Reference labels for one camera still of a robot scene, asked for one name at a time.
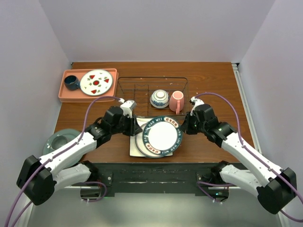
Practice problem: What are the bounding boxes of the grey green plate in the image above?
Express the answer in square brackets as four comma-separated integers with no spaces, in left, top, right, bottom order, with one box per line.
[42,129,81,155]

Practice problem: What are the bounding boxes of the white plate red characters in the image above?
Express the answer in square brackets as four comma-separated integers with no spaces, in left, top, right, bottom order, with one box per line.
[135,133,173,158]

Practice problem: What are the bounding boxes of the black wire dish rack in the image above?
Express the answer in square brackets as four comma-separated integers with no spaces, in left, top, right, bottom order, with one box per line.
[116,77,190,121]

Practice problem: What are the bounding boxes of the green rim white plate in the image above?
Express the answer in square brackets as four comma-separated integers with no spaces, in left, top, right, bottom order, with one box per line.
[142,116,183,156]

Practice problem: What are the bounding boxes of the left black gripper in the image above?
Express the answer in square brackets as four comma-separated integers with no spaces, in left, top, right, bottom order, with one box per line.
[111,113,142,137]

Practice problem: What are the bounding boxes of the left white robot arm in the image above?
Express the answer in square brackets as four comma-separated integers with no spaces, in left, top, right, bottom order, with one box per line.
[17,100,142,206]

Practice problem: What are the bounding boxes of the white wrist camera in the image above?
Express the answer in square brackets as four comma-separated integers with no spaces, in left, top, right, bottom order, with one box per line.
[118,98,137,118]
[190,96,205,116]

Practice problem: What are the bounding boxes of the pink plastic tray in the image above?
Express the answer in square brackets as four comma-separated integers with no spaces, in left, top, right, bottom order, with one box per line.
[58,69,118,103]

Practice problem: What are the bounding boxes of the grey green cup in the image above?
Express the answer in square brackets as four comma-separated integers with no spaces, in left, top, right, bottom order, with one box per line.
[51,136,68,150]

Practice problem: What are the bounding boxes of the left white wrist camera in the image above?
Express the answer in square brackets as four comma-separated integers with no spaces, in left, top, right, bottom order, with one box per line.
[118,98,137,118]

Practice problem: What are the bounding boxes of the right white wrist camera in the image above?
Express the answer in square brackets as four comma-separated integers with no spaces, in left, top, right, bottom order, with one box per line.
[190,96,205,116]

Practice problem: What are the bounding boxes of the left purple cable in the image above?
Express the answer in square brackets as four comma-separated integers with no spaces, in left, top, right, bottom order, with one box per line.
[4,96,124,227]

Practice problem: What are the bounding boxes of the dark blue mug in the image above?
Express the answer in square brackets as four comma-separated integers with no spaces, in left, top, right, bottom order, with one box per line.
[64,75,80,91]

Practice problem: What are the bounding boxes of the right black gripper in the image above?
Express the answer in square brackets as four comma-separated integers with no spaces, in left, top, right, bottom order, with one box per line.
[179,111,207,134]

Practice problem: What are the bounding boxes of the blue floral small bowl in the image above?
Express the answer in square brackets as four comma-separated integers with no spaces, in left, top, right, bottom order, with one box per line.
[150,89,169,109]

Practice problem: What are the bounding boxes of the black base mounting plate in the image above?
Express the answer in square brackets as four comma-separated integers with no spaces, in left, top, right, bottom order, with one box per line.
[80,163,228,199]

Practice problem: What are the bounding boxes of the white watermelon pattern plate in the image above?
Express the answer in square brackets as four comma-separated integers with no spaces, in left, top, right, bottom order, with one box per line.
[80,70,113,96]

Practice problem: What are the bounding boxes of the pink mug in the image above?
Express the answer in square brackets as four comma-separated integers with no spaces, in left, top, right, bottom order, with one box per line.
[169,91,185,114]

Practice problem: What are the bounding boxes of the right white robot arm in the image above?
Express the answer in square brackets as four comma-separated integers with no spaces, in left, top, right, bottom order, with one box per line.
[180,99,297,214]

